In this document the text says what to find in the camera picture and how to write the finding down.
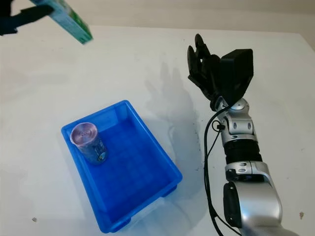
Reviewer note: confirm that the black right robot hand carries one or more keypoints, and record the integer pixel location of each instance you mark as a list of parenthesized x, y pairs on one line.
[(206, 73)]

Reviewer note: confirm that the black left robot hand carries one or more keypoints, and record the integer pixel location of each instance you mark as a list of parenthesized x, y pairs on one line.
[(14, 18)]

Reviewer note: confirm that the green and white carton box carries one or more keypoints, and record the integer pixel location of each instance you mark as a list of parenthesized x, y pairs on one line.
[(71, 22)]

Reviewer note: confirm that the purple drink can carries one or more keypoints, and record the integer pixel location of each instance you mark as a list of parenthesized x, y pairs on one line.
[(92, 145)]

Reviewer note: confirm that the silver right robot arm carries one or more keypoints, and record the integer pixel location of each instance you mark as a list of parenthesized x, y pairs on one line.
[(253, 186)]

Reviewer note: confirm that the blue plastic tray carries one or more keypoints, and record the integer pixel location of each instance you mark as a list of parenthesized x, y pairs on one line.
[(133, 167)]

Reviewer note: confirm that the small pink scrap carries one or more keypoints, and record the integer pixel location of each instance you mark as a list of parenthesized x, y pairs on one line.
[(301, 214)]

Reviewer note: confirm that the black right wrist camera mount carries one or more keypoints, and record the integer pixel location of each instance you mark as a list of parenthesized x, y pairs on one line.
[(236, 73)]

